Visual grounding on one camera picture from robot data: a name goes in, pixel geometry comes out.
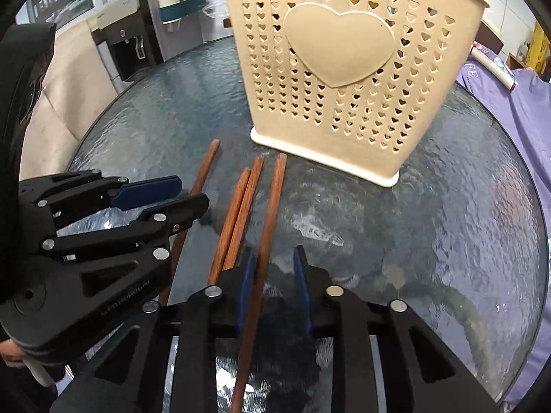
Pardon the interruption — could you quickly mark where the yellow wrap roll box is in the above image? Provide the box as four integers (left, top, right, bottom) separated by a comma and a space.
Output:
527, 23, 551, 72

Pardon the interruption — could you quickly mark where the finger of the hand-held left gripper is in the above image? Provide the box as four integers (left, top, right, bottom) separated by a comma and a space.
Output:
19, 170, 184, 230
40, 193, 211, 264

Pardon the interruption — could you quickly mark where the beige heart-pattern utensil basket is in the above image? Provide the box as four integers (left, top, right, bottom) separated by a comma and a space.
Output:
219, 0, 491, 188

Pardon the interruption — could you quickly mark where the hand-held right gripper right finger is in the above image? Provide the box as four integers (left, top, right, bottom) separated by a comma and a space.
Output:
293, 245, 503, 413

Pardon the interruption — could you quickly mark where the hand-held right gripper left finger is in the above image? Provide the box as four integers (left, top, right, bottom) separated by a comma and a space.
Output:
51, 246, 260, 413

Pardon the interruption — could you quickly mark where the cream pan with glass lid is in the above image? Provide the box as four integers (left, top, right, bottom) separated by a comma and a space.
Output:
469, 47, 516, 92

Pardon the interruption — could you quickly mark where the open wooden box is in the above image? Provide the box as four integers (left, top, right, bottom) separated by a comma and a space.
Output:
508, 52, 534, 72

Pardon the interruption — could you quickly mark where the clear plastic bag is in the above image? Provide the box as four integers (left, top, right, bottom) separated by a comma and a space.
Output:
202, 0, 233, 22

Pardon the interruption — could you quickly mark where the beige cloth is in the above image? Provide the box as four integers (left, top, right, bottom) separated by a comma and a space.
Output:
19, 21, 117, 173

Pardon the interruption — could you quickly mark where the teal cup holder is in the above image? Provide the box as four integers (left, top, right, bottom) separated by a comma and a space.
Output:
159, 0, 208, 31

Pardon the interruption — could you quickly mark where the brown wooden chopstick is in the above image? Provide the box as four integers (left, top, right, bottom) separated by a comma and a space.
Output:
229, 152, 288, 413
208, 169, 251, 287
221, 156, 265, 271
158, 139, 221, 306

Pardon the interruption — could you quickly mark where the white water dispenser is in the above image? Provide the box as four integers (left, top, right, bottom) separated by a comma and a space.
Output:
90, 0, 164, 82

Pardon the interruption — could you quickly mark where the purple floral cloth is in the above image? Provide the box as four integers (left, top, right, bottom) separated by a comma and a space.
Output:
456, 49, 551, 405

